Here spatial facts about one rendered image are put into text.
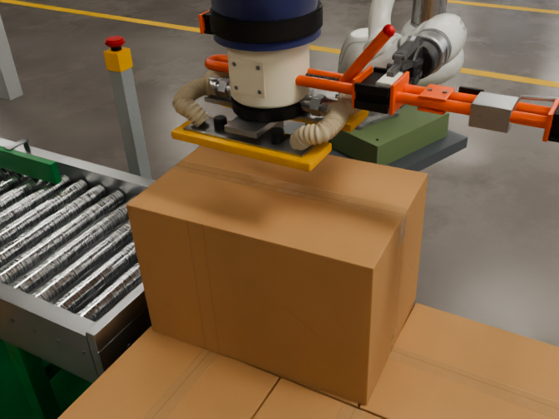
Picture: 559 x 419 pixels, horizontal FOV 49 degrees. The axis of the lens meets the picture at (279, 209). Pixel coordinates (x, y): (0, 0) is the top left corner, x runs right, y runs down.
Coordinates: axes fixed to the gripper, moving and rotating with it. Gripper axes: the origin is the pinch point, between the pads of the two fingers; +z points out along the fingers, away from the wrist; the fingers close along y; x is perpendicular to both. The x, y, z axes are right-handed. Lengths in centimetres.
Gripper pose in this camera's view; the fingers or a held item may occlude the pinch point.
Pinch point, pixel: (388, 90)
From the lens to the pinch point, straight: 122.4
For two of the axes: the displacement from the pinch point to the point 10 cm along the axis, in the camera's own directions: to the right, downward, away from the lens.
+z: -4.9, 4.9, -7.2
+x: -8.7, -2.4, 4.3
